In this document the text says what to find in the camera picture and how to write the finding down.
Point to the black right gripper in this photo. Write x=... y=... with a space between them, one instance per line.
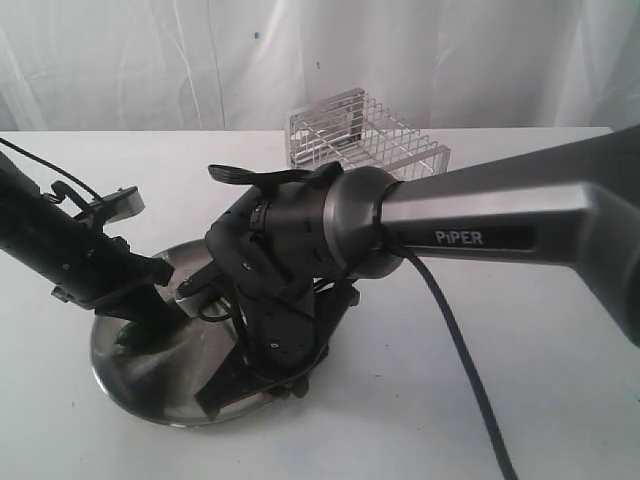
x=284 y=343

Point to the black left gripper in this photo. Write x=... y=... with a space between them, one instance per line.
x=113 y=281

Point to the wire metal utensil rack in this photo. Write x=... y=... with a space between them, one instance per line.
x=356 y=130

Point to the green cucumber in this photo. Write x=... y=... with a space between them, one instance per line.
x=133 y=336

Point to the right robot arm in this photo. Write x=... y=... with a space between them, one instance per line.
x=287 y=253

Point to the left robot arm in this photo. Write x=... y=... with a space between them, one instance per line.
x=36 y=232

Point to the round stainless steel plate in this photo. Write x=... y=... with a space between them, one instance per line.
x=160 y=385

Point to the white backdrop curtain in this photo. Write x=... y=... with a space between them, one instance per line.
x=243 y=65

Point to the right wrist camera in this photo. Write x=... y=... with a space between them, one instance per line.
x=199 y=286

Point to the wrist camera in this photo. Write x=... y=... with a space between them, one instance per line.
x=120 y=205
x=199 y=286

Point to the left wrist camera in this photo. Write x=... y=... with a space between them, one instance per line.
x=120 y=205

